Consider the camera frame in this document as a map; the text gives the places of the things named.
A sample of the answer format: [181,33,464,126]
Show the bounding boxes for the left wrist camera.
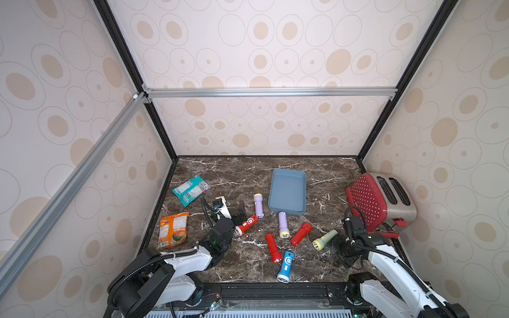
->
[213,196,231,219]

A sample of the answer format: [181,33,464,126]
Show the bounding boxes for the teal snack packet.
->
[172,175,212,207]

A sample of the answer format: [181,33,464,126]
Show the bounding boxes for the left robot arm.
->
[107,204,247,317]

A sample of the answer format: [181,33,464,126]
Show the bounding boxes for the light green flashlight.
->
[312,230,338,251]

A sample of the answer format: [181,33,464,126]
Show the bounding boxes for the diagonal aluminium rail left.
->
[1,91,147,297]

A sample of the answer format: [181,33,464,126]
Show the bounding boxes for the purple flashlight yellow head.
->
[253,193,265,219]
[278,211,290,239]

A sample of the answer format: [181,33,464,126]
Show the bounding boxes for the blue flashlight white logo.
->
[277,251,294,284]

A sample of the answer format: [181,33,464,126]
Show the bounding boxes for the blue plastic storage box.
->
[268,168,306,216]

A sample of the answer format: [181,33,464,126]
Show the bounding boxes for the horizontal aluminium rail back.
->
[146,87,398,99]

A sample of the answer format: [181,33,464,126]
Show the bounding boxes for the black front base frame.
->
[104,281,447,318]

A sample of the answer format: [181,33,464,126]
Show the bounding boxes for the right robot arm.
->
[333,216,469,317]

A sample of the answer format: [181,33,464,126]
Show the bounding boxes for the red flashlight white logo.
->
[235,215,258,236]

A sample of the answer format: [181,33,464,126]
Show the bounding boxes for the orange snack packet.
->
[156,212,189,251]

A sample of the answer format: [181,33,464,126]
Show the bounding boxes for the red and silver toaster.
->
[346,172,417,239]

